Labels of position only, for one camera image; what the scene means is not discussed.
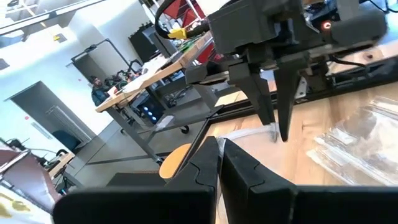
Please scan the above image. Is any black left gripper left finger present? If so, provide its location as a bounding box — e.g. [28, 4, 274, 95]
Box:
[52, 136, 221, 224]

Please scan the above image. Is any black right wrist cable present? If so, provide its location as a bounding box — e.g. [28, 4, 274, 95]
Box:
[154, 0, 213, 40]

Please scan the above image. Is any double door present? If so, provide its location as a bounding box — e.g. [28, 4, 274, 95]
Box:
[4, 80, 98, 147]

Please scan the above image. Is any black computer tower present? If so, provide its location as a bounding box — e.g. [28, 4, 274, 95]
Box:
[136, 101, 166, 126]

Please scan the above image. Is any wooden top workbench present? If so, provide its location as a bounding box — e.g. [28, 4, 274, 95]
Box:
[95, 30, 225, 166]

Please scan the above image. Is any red metal structure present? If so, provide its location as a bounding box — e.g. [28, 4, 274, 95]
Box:
[163, 0, 206, 28]

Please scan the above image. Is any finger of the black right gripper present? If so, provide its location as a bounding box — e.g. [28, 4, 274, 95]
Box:
[273, 52, 308, 142]
[228, 60, 276, 125]

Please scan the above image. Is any black metal stand frame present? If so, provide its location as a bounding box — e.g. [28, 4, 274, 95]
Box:
[70, 37, 132, 82]

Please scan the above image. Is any black floor mat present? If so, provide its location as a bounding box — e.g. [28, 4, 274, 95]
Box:
[106, 170, 167, 187]

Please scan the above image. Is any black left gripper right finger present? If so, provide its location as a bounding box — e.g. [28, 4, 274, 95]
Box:
[221, 139, 398, 224]

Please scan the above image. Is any dark blue chair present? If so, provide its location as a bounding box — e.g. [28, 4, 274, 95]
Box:
[51, 129, 82, 152]

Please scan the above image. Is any orange bowl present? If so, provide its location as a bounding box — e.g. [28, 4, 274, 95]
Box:
[159, 142, 192, 180]

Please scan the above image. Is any person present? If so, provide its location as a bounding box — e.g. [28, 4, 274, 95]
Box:
[90, 75, 113, 108]

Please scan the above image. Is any yellow tape tag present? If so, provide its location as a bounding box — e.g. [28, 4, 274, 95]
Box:
[167, 27, 188, 40]

